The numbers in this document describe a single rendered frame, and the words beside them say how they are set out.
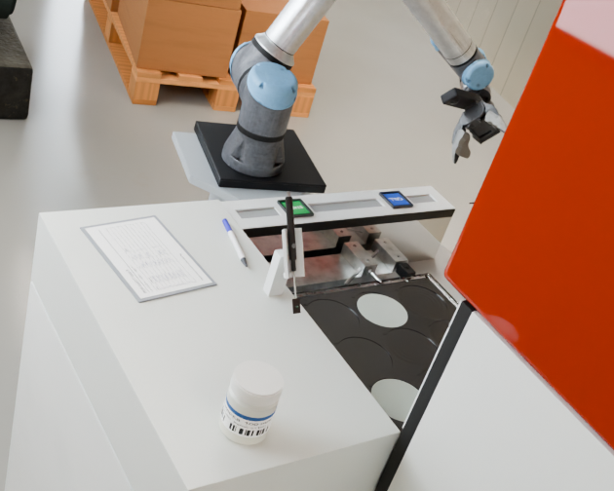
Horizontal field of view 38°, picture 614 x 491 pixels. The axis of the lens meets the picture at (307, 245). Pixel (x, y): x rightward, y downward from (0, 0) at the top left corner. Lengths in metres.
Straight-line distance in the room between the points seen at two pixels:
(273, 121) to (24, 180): 1.64
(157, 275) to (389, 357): 0.43
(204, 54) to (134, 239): 2.70
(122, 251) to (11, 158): 2.14
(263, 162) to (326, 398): 0.86
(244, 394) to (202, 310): 0.29
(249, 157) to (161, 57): 2.14
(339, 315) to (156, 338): 0.40
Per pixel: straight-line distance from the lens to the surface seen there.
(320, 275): 1.74
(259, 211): 1.73
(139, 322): 1.38
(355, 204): 1.86
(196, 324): 1.40
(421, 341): 1.64
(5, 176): 3.50
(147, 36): 4.10
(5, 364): 2.69
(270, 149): 2.07
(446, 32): 2.10
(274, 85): 2.01
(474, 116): 2.21
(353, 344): 1.57
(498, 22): 5.83
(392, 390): 1.51
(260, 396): 1.17
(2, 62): 3.79
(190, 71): 4.21
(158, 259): 1.51
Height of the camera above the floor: 1.84
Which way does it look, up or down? 32 degrees down
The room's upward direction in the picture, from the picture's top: 18 degrees clockwise
